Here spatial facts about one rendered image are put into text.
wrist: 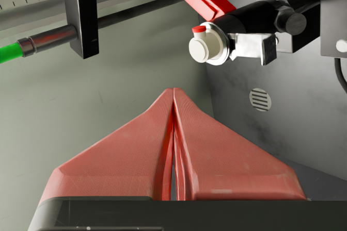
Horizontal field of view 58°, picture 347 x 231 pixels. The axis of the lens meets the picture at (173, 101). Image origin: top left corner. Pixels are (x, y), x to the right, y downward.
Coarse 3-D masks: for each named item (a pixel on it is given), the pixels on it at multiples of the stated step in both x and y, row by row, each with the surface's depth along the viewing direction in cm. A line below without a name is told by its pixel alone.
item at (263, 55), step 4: (268, 36) 17; (272, 36) 17; (264, 40) 16; (268, 40) 16; (272, 40) 17; (260, 44) 16; (264, 44) 16; (268, 44) 16; (272, 44) 17; (260, 48) 16; (264, 48) 16; (268, 48) 16; (272, 48) 17; (264, 52) 16; (268, 52) 17; (272, 52) 17; (264, 56) 16; (268, 56) 17; (272, 56) 17; (264, 60) 16; (268, 60) 17; (272, 60) 17; (264, 64) 17
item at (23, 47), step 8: (16, 40) 31; (24, 40) 31; (0, 48) 30; (8, 48) 30; (16, 48) 30; (24, 48) 30; (32, 48) 31; (0, 56) 29; (8, 56) 30; (16, 56) 30; (24, 56) 31
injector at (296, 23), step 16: (272, 0) 22; (288, 0) 24; (304, 0) 25; (224, 16) 20; (240, 16) 20; (256, 16) 20; (272, 16) 21; (288, 16) 20; (304, 16) 20; (224, 32) 19; (256, 32) 20; (272, 32) 22; (288, 32) 20; (224, 48) 19
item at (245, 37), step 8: (232, 32) 19; (240, 32) 18; (240, 40) 18; (248, 40) 18; (256, 40) 17; (240, 48) 18; (248, 48) 18; (256, 48) 18; (232, 56) 19; (248, 56) 18; (256, 56) 18
